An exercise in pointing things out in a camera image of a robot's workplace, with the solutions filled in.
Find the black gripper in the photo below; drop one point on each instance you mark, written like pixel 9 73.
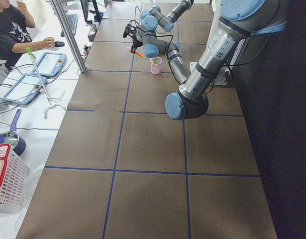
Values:
pixel 137 40

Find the orange highlighter pen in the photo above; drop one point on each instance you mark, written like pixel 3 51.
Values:
pixel 136 53

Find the pink mesh pen holder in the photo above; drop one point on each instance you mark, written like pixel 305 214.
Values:
pixel 156 68

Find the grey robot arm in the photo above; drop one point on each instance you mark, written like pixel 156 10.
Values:
pixel 165 15
pixel 239 19

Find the black monitor stand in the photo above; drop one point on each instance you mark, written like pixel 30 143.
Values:
pixel 91 6

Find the black keyboard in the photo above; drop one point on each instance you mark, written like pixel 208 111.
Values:
pixel 73 21

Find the black computer mouse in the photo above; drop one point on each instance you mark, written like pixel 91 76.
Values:
pixel 59 44

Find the upper teach pendant tablet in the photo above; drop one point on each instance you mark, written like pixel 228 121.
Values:
pixel 50 64

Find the teach pendant tablet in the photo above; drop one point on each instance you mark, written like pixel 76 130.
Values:
pixel 50 64
pixel 24 90

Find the grabber reacher tool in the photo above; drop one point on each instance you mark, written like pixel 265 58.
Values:
pixel 51 103

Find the person in black shirt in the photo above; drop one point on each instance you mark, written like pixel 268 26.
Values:
pixel 14 37

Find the lower teach pendant tablet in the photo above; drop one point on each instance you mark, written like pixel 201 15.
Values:
pixel 24 90

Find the blue saucepan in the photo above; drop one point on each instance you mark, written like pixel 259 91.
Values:
pixel 11 137

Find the red white plastic basket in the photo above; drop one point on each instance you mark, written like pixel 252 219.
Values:
pixel 13 172

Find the aluminium frame post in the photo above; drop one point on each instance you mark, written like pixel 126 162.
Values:
pixel 57 7

